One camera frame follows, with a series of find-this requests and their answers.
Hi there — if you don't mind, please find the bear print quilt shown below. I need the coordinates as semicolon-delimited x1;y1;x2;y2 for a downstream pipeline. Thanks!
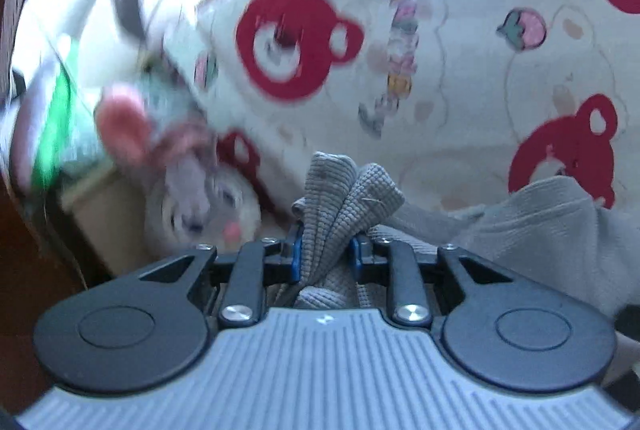
145;0;640;231

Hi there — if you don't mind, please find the wooden dresser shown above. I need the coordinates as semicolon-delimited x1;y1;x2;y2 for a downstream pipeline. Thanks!
0;180;101;411

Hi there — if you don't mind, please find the plush rabbit toy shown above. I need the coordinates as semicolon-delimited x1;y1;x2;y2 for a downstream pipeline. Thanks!
95;74;266;251

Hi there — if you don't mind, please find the cardboard box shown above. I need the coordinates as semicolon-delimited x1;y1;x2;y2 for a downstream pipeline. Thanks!
60;160;156;275

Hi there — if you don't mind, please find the green plastic bag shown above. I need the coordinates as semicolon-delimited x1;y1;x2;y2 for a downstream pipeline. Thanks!
10;34;106;195

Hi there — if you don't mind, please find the grey shirt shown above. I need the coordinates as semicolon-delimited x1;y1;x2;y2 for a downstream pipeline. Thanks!
272;152;640;326

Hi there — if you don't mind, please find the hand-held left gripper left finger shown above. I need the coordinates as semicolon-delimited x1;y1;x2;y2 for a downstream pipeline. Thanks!
137;222;306;328

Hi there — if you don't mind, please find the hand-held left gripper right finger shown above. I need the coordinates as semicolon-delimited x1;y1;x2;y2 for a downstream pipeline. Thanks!
347;232;513;328

